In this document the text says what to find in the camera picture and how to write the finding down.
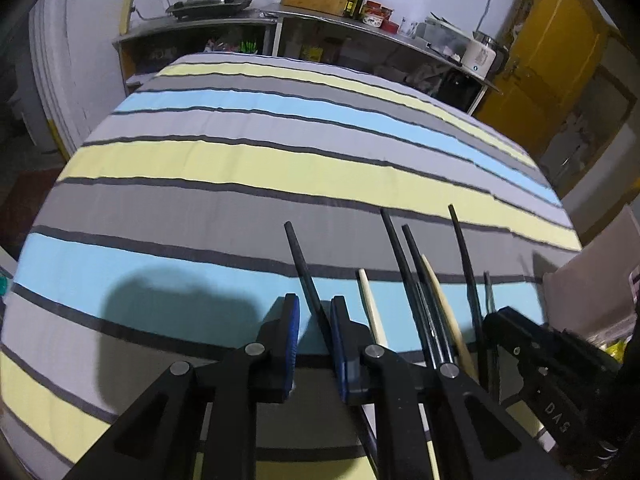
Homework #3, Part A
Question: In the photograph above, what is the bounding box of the black chopstick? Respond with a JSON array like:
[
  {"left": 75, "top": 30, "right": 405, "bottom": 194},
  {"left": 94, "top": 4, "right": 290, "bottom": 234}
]
[
  {"left": 401, "top": 224, "right": 453, "bottom": 366},
  {"left": 380, "top": 208, "right": 443, "bottom": 366},
  {"left": 447, "top": 204, "right": 488, "bottom": 391},
  {"left": 284, "top": 221, "right": 378, "bottom": 466}
]

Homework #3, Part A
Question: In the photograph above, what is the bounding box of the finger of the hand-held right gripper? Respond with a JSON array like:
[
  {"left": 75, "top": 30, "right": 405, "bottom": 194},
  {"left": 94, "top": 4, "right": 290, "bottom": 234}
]
[{"left": 482, "top": 306, "right": 548, "bottom": 376}]

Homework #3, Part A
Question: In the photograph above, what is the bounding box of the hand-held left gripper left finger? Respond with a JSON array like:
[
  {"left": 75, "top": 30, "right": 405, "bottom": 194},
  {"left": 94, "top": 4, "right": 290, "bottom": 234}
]
[{"left": 65, "top": 294, "right": 301, "bottom": 480}]

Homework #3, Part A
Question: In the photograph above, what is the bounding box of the yellow door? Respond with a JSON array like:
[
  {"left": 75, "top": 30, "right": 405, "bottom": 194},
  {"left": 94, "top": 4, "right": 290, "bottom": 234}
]
[{"left": 475, "top": 0, "right": 626, "bottom": 161}]

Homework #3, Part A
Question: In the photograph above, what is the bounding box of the metal kitchen shelf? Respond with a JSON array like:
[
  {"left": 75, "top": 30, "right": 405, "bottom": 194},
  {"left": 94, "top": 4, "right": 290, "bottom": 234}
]
[{"left": 112, "top": 4, "right": 501, "bottom": 116}]

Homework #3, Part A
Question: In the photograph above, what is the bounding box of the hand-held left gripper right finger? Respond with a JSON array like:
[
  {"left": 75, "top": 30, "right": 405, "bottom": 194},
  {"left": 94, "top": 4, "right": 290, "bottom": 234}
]
[{"left": 330, "top": 296, "right": 571, "bottom": 480}]

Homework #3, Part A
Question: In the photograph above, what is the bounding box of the striped bed sheet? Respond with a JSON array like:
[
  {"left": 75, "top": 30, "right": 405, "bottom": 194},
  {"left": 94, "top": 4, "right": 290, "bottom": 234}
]
[{"left": 0, "top": 52, "right": 583, "bottom": 480}]

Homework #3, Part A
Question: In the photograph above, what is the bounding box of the light wooden chopstick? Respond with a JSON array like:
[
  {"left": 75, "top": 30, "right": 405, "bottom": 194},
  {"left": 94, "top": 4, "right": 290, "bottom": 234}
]
[
  {"left": 420, "top": 254, "right": 478, "bottom": 378},
  {"left": 356, "top": 268, "right": 388, "bottom": 348}
]

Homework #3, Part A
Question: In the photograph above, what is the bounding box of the black cooktop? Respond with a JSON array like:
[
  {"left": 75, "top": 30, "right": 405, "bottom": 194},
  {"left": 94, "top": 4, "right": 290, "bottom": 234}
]
[{"left": 165, "top": 0, "right": 258, "bottom": 18}]

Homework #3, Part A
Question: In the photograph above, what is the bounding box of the white electric kettle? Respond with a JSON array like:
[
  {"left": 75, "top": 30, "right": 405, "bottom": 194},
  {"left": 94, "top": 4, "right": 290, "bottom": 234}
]
[{"left": 462, "top": 32, "right": 508, "bottom": 72}]

